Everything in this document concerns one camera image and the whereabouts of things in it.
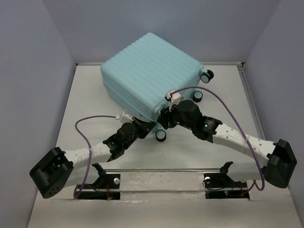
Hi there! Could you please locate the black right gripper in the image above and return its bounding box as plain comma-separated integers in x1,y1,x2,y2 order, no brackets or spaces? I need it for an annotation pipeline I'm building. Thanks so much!
156,100,194,131

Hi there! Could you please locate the light blue hard-shell suitcase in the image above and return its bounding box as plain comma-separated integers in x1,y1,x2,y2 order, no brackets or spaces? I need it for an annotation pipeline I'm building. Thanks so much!
99,32,215,143

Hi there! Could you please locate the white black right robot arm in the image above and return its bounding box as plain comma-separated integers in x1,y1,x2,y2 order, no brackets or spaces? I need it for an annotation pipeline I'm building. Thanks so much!
157,100,297,189

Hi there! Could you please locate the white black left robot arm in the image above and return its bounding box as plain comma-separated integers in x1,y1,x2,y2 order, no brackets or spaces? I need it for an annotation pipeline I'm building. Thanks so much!
29,118,156,199

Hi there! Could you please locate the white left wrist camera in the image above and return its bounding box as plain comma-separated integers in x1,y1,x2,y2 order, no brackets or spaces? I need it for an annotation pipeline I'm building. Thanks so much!
115,109,133,124

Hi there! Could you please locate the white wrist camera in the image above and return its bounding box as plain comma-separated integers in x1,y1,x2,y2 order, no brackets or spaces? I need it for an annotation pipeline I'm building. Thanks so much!
165,89,181,111
115,109,133,124

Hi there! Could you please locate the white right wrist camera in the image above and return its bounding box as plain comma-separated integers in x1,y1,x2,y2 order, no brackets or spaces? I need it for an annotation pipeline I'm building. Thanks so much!
165,89,181,111

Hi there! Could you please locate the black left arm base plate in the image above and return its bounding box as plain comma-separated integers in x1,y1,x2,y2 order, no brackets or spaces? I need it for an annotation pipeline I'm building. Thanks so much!
73,163,121,200

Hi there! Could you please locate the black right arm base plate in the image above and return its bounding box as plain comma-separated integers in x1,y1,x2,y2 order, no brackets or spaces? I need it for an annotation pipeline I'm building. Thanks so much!
202,173,250,200

